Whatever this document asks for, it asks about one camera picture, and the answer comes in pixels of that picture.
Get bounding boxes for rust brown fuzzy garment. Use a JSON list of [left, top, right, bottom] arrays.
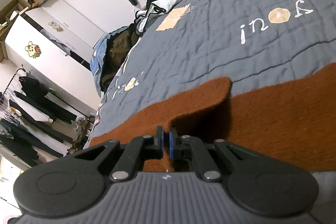
[[91, 64, 335, 171]]

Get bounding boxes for cardboard boxes on wardrobe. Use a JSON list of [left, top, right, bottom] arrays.
[[1, 0, 49, 62]]

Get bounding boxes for grey patterned quilt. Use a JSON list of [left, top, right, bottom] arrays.
[[84, 0, 336, 224]]

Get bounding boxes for clothes rack with dark clothes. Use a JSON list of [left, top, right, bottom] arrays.
[[1, 68, 88, 170]]

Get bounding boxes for blue fabric bag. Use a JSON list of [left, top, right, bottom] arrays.
[[90, 26, 128, 97]]

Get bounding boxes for white grey garment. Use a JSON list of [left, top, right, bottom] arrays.
[[134, 0, 182, 36]]

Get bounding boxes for shoes on floor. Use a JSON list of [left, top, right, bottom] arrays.
[[67, 115, 95, 155]]

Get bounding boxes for white wardrobe with sticker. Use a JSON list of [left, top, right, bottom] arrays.
[[5, 0, 103, 115]]

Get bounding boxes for dark brown garment pile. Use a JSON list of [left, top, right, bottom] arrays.
[[100, 23, 139, 93]]

